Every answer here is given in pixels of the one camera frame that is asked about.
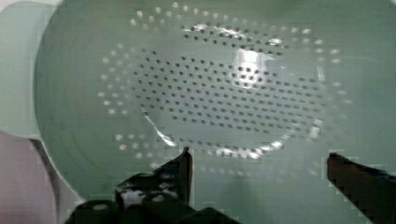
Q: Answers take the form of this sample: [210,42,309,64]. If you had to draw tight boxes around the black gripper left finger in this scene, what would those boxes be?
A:
[64,147,240,224]

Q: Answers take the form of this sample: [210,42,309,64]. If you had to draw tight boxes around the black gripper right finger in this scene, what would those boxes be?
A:
[327,153,396,224]

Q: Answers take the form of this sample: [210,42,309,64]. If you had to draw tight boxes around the green strainer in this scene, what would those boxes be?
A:
[1,0,395,224]

